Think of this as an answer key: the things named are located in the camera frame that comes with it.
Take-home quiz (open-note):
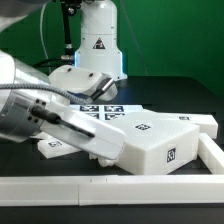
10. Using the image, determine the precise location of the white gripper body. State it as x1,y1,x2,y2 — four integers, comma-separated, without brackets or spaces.
31,103,125,160

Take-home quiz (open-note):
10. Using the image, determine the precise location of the white cabinet body box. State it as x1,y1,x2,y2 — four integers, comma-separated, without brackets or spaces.
88,108,201,176

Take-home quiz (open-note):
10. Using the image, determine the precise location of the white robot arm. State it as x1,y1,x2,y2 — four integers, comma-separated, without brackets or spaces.
0,50,125,160

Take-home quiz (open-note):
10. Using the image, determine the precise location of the white cabinet door near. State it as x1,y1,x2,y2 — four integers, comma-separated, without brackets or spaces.
37,138,79,159

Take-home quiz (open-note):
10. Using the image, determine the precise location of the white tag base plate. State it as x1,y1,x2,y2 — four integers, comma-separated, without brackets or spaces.
71,105,143,121

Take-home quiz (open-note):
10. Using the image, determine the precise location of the white front fence rail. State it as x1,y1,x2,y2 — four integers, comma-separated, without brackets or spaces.
0,175,224,206

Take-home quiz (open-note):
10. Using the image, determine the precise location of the white fence rail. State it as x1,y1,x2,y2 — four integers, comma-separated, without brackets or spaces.
0,175,224,206
198,133,224,175

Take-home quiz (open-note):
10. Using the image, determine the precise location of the black cable bundle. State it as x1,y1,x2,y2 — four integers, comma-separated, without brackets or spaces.
31,57,76,69

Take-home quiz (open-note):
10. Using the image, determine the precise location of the white right fence rail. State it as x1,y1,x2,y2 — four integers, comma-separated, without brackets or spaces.
198,133,224,175

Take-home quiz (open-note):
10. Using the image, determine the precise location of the white hanging cable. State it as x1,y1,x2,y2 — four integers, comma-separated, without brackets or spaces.
39,0,54,76

